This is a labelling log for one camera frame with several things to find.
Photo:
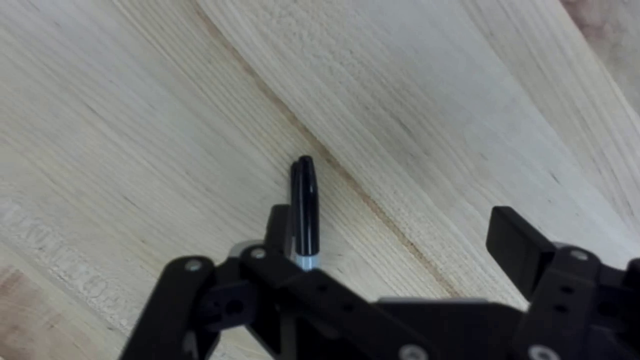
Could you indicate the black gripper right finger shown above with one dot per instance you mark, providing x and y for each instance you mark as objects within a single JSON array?
[{"x": 572, "y": 300}]

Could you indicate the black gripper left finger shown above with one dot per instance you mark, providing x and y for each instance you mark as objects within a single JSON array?
[{"x": 266, "y": 293}]

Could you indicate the black marker with silver band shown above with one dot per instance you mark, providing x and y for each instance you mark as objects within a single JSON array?
[{"x": 306, "y": 200}]

